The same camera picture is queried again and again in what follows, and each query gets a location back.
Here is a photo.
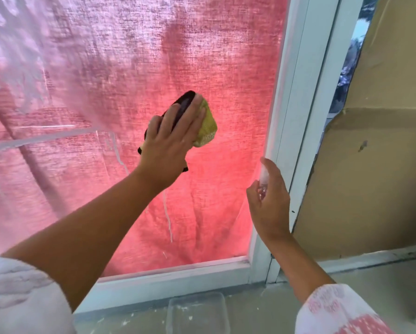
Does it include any person's left hand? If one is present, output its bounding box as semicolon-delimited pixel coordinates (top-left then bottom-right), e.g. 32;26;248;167
138;94;206;190

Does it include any person's right hand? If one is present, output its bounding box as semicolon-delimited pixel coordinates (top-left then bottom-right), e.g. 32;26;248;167
246;157;293;246

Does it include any small clear spray bottle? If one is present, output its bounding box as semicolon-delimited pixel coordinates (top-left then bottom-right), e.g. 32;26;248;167
258;160;270;201

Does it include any person's left forearm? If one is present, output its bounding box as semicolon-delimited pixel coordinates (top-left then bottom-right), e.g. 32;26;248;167
0;166;185;312

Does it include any person's right forearm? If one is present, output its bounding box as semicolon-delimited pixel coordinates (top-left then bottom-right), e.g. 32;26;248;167
262;232;336;305

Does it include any red woven curtain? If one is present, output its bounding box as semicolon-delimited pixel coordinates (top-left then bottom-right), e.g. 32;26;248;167
0;0;289;277

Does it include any brown cardboard sheet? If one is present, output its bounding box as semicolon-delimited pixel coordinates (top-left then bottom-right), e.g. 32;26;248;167
293;0;416;262

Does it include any clear plastic container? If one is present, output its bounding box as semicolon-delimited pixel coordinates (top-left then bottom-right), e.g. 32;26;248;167
166;292;231;334

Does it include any white red-printed right sleeve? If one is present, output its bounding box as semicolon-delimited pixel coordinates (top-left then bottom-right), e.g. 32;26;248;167
294;283;397;334

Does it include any white left sleeve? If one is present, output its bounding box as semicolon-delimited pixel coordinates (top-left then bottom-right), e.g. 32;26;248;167
0;257;77;334

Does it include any white window frame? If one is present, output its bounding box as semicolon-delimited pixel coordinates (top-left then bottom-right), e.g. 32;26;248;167
74;0;416;314

